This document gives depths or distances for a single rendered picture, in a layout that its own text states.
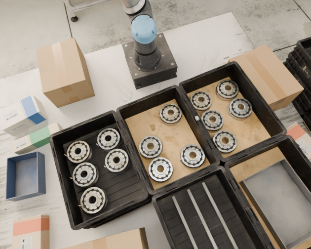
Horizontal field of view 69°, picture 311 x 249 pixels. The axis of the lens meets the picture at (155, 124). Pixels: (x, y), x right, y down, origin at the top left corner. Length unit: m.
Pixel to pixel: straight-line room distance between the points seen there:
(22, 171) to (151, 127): 0.69
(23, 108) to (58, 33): 1.61
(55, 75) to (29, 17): 1.95
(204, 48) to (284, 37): 1.38
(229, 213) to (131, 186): 0.41
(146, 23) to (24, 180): 0.95
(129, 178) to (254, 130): 0.59
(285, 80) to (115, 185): 0.92
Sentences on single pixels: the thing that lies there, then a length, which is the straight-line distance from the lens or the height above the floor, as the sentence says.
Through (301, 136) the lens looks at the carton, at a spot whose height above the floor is 0.77.
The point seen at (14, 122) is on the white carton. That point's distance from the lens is 1.35.
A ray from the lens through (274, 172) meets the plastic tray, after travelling 1.07.
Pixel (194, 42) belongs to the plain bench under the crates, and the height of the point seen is 0.70.
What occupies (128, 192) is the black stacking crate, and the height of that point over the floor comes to 0.83.
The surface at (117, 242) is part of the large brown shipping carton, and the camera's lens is 0.91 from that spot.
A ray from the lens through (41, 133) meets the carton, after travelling 1.28.
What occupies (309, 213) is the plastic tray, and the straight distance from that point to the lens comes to 1.09.
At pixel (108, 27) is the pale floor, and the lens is 2.70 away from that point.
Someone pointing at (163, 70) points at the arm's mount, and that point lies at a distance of 1.24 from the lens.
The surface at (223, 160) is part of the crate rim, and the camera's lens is 0.91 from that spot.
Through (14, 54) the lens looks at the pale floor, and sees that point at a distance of 2.89.
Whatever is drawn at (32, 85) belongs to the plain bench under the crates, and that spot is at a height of 0.70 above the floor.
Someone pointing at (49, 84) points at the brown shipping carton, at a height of 0.86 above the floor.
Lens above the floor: 1.79
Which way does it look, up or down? 66 degrees down
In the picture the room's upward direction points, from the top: 8 degrees counter-clockwise
